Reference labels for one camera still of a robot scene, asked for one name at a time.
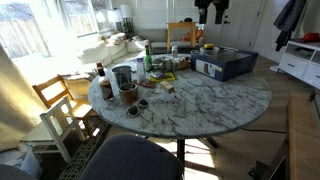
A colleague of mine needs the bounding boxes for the wooden block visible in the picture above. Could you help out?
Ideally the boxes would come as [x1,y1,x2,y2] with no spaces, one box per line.
[159,80,175,95]

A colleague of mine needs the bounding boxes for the brown ceramic cup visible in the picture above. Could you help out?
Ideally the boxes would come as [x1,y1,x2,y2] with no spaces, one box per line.
[118,82,139,104]

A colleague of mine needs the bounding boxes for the grey metal cup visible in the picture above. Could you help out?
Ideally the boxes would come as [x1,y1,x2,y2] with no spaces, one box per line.
[111,65,133,88]

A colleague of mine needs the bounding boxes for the red snack wrapper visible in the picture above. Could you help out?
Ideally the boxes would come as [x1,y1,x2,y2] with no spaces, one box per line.
[140,80,157,89]

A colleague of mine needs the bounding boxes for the yellow flat packet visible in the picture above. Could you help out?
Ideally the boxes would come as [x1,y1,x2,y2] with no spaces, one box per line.
[149,71,177,83]

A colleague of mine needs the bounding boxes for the clear bottle with blue cap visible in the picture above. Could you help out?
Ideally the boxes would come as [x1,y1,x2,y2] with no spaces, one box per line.
[135,57,147,85]

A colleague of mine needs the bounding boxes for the crumpled snack bag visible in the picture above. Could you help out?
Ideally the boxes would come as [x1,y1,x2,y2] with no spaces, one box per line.
[152,55,191,72]

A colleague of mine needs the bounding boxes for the green glass bottle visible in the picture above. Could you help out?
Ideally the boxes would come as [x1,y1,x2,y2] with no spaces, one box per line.
[143,44,154,72]

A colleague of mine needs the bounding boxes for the silver drink can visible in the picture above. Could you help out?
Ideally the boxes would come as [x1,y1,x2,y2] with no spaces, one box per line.
[170,45,179,58]

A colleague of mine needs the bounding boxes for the sauce bottle with red cap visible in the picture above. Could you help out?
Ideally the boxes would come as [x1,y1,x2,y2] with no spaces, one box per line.
[96,62,115,101]

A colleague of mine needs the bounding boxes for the bowl with yellow lid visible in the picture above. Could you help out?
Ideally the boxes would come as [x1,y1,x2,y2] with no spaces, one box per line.
[199,43,220,56]

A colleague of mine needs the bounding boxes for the white sofa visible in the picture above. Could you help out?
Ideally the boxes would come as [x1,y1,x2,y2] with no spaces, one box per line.
[77,27,208,68]

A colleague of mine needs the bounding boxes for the orange cushion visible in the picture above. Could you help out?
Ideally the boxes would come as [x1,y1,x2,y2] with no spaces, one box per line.
[181,28,205,43]

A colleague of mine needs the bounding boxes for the yellow wooden stool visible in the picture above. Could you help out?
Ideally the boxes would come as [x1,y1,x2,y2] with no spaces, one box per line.
[166,21,198,53]

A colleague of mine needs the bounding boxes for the dark blue cardboard box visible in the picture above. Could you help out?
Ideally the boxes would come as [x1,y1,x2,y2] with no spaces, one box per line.
[190,47,260,83]

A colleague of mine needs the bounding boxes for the white shade table lamp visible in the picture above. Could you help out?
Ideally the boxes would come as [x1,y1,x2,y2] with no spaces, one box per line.
[119,4,135,38]

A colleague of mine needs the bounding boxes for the dark woven rug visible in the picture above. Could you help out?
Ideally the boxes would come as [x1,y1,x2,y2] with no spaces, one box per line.
[57,116,112,180]

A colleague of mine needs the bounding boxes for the dark hanging clothes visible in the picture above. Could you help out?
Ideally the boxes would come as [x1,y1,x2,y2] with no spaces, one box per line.
[194,0,231,25]

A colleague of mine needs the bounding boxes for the white door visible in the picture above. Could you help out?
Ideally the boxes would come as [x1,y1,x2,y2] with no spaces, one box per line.
[219,0,265,51]

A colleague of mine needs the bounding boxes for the wooden child chair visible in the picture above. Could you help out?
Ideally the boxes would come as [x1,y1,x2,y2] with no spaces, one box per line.
[32,74,95,135]

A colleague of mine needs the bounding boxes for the white child chair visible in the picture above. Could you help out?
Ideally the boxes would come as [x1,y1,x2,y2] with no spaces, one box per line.
[20,96,86,164]

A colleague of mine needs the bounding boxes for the white drawer cabinet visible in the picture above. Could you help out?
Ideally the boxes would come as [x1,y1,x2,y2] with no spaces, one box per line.
[277,39,320,90]

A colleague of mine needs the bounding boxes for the beige curtain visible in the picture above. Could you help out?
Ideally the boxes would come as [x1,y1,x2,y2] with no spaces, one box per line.
[0,43,48,153]

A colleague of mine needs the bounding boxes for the dark hanging jacket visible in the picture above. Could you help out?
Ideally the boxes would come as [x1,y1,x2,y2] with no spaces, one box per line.
[272,0,308,53]

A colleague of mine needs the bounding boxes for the wooden bench top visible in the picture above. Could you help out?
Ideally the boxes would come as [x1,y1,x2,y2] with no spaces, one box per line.
[287,92,320,180]

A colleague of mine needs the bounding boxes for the red cloth item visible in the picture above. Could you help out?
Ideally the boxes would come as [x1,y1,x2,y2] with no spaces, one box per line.
[297,32,320,44]

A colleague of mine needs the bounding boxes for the black table pedestal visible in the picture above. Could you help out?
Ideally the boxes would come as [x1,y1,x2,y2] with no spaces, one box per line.
[175,136,220,168]

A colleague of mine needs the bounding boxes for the black floor cable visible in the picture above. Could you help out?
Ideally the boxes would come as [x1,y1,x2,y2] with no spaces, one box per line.
[239,127,288,135]

